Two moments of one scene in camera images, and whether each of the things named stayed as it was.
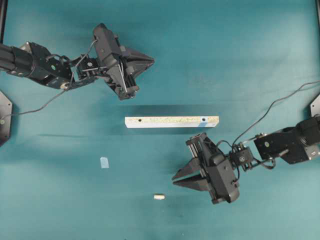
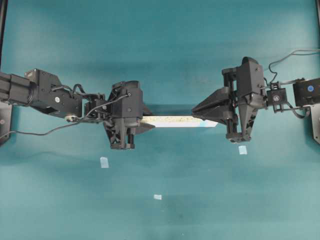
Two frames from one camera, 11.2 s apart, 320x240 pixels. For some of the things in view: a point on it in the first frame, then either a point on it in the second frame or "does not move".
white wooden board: (171, 122) does not move
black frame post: (3, 5) does not move
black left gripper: (121, 69) -> (120, 131)
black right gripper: (197, 174) -> (215, 108)
